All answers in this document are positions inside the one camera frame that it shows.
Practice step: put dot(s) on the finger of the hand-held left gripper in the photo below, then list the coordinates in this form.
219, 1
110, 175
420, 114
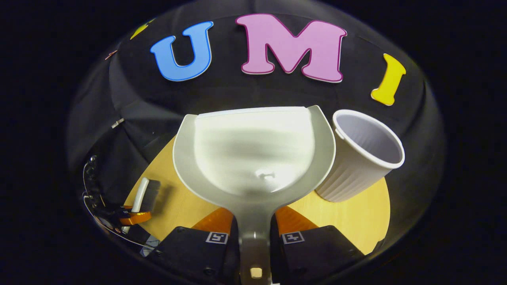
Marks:
136, 217

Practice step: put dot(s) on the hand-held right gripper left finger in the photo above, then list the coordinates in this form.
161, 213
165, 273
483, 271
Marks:
190, 253

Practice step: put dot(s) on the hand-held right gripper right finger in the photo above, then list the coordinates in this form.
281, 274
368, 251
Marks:
317, 253

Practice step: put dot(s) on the small white broom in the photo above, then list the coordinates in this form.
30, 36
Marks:
139, 194

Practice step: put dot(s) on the white ribbed garbage bin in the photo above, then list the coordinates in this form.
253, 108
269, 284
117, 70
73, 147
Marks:
352, 170

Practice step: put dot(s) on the white dustpan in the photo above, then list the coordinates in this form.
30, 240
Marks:
253, 150

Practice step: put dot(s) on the white cloth clip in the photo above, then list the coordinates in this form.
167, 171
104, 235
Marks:
117, 123

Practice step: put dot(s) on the copper cloth clip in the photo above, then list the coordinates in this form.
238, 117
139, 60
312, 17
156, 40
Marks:
111, 54

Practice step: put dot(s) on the black backdrop cloth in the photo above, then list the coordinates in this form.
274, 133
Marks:
237, 95

